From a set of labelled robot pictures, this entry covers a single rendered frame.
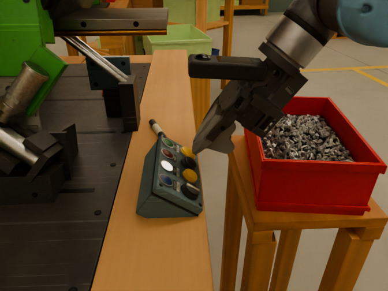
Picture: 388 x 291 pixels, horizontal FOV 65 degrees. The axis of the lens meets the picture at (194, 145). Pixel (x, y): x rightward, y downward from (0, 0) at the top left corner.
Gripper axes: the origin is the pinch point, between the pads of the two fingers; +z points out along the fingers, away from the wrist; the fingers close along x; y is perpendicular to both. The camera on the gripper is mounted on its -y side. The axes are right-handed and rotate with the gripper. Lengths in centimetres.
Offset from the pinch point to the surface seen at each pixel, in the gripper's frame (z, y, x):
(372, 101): -35, 215, 240
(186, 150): 1.3, -0.6, -0.4
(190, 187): 1.0, -0.5, -10.9
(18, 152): 12.3, -23.2, -6.3
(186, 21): 12, 15, 264
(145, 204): 5.6, -5.1, -12.8
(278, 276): 40, 67, 24
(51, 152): 10.3, -19.4, -5.5
